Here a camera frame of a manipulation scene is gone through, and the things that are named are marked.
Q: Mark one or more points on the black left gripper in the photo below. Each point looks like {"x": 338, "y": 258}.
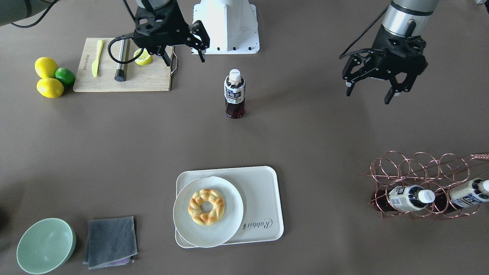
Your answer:
{"x": 376, "y": 68}

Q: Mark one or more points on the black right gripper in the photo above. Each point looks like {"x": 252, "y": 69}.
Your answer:
{"x": 178, "y": 23}

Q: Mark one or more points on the tea bottle white cap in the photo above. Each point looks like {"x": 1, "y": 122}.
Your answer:
{"x": 234, "y": 91}

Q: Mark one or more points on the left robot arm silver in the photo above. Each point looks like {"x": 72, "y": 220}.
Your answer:
{"x": 407, "y": 17}

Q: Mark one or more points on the tea bottle in rack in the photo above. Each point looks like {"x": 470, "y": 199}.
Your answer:
{"x": 473, "y": 192}
{"x": 402, "y": 198}

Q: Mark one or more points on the white serving tray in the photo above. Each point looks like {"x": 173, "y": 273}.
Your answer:
{"x": 253, "y": 211}

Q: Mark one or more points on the halved lemon slice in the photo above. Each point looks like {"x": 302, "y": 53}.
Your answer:
{"x": 144, "y": 58}

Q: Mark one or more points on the wooden cutting board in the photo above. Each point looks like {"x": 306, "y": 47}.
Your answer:
{"x": 113, "y": 77}

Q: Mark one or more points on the metal muddler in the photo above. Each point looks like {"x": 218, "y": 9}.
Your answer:
{"x": 121, "y": 71}

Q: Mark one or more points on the yellow plastic knife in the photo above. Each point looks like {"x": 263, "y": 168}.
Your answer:
{"x": 95, "y": 63}

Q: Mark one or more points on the green lime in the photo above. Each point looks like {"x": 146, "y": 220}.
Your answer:
{"x": 65, "y": 76}

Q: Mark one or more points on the yellow lemon back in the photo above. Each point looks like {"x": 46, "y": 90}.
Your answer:
{"x": 45, "y": 67}

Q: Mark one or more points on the yellow lemon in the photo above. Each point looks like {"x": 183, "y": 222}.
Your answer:
{"x": 50, "y": 87}
{"x": 45, "y": 67}

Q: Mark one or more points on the yellow lemon front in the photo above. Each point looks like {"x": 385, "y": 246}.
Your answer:
{"x": 50, "y": 87}

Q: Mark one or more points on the white plate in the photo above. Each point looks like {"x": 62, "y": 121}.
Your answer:
{"x": 219, "y": 233}

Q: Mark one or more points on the grey folded cloth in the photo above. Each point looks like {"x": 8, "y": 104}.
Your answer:
{"x": 110, "y": 242}

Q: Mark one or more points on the mint green bowl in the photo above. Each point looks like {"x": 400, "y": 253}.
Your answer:
{"x": 45, "y": 246}

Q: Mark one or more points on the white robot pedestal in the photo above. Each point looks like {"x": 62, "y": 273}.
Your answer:
{"x": 231, "y": 25}

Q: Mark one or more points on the copper wire bottle rack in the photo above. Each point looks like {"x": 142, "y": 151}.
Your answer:
{"x": 437, "y": 174}

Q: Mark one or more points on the braided ring pastry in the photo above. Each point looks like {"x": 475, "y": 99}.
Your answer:
{"x": 206, "y": 207}

